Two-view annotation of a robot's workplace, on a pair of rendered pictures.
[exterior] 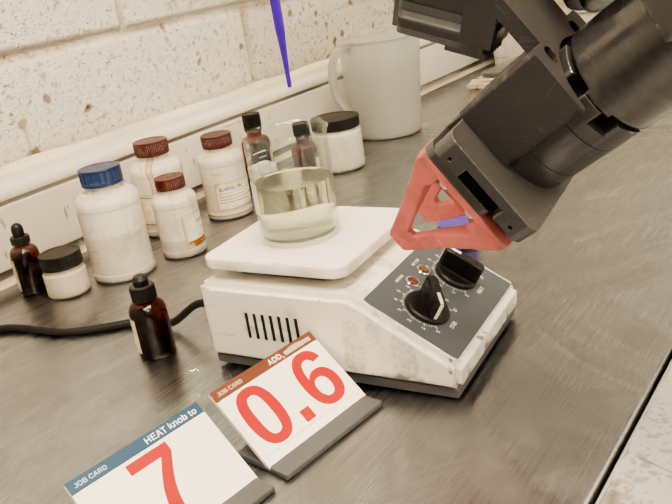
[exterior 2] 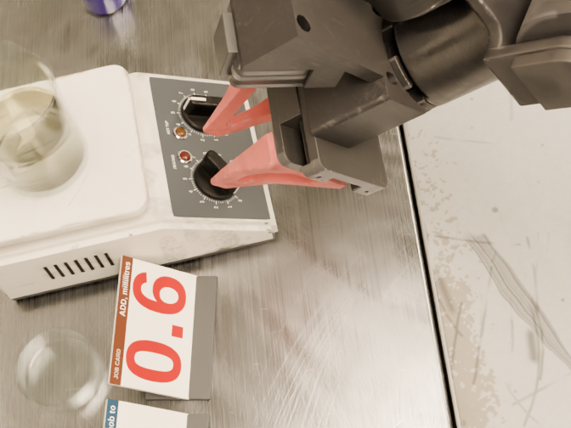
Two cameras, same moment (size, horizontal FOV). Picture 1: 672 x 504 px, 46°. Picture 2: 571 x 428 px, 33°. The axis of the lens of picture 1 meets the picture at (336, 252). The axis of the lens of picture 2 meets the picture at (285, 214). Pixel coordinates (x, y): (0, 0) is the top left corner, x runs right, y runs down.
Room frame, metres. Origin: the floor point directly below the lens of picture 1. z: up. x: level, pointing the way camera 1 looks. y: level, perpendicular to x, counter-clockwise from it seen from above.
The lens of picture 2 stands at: (0.17, 0.09, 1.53)
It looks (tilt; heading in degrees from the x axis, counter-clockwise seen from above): 63 degrees down; 327
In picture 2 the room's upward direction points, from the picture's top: 12 degrees counter-clockwise
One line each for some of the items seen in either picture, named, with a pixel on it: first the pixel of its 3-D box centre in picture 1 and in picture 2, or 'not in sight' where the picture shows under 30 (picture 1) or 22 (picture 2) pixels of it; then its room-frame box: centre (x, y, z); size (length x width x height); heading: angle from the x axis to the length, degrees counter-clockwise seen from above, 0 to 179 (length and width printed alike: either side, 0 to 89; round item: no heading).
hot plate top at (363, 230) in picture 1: (310, 237); (52, 154); (0.56, 0.02, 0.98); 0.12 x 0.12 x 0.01; 58
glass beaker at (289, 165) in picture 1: (295, 184); (26, 125); (0.56, 0.02, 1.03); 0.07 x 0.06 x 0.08; 147
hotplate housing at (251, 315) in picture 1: (348, 292); (106, 177); (0.54, 0.00, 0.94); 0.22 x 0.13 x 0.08; 58
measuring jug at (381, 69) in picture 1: (376, 87); not in sight; (1.21, -0.10, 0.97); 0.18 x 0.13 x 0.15; 130
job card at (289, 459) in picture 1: (298, 399); (165, 327); (0.43, 0.04, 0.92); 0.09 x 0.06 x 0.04; 135
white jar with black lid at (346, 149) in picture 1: (337, 142); not in sight; (1.05, -0.03, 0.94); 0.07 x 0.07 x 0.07
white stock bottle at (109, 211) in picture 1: (112, 220); not in sight; (0.77, 0.22, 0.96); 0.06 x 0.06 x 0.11
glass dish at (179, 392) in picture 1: (196, 402); (59, 370); (0.46, 0.11, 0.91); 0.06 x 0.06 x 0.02
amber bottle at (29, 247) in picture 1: (25, 257); not in sight; (0.75, 0.31, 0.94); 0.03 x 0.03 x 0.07
